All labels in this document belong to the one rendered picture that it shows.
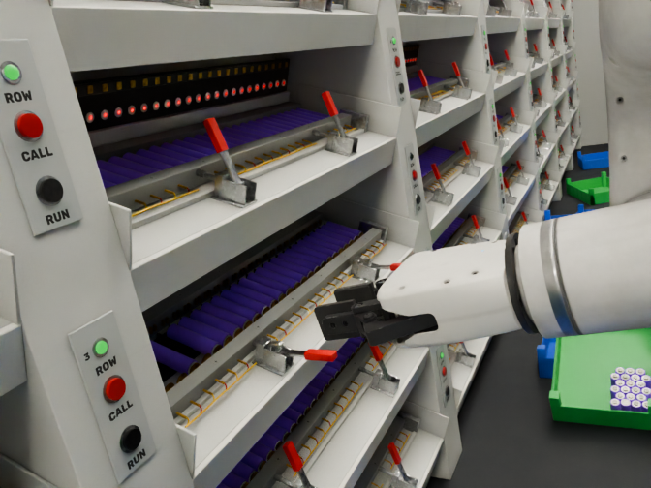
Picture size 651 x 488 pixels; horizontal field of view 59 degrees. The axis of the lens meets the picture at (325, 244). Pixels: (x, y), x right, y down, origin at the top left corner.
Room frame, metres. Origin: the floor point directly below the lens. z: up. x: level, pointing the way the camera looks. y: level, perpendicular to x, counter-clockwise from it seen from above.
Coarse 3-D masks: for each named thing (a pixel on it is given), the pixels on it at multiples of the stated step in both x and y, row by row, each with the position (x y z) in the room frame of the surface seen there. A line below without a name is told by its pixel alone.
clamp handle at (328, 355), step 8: (280, 344) 0.59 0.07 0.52; (280, 352) 0.59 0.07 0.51; (288, 352) 0.58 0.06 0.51; (296, 352) 0.58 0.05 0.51; (304, 352) 0.57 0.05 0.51; (312, 352) 0.57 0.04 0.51; (320, 352) 0.57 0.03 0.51; (328, 352) 0.56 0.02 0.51; (336, 352) 0.56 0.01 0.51; (320, 360) 0.56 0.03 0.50; (328, 360) 0.56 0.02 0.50
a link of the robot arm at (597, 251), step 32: (576, 224) 0.36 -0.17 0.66; (608, 224) 0.35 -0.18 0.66; (640, 224) 0.34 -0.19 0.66; (576, 256) 0.35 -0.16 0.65; (608, 256) 0.34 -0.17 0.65; (640, 256) 0.33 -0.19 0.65; (576, 288) 0.34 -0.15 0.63; (608, 288) 0.33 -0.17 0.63; (640, 288) 0.32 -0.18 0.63; (576, 320) 0.34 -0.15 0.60; (608, 320) 0.34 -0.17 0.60; (640, 320) 0.33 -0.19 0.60
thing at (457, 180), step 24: (432, 144) 1.60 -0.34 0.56; (456, 144) 1.61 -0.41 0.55; (480, 144) 1.58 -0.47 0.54; (432, 168) 1.21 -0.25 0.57; (456, 168) 1.47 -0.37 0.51; (480, 168) 1.43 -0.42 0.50; (432, 192) 1.21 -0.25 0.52; (456, 192) 1.29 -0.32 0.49; (432, 216) 1.03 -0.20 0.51; (456, 216) 1.25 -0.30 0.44; (432, 240) 1.08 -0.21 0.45
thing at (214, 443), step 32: (352, 224) 1.01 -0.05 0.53; (384, 224) 0.98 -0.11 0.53; (416, 224) 0.95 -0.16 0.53; (384, 256) 0.91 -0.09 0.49; (256, 384) 0.56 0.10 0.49; (288, 384) 0.58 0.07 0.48; (192, 416) 0.51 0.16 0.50; (224, 416) 0.51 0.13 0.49; (256, 416) 0.52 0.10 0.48; (192, 448) 0.43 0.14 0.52; (224, 448) 0.47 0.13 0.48; (192, 480) 0.43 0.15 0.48
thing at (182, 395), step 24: (360, 240) 0.91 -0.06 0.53; (336, 264) 0.81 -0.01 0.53; (312, 288) 0.74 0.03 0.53; (336, 288) 0.77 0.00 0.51; (288, 312) 0.68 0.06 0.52; (312, 312) 0.70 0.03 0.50; (240, 336) 0.61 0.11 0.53; (216, 360) 0.56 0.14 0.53; (240, 360) 0.58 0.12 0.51; (192, 384) 0.52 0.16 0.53
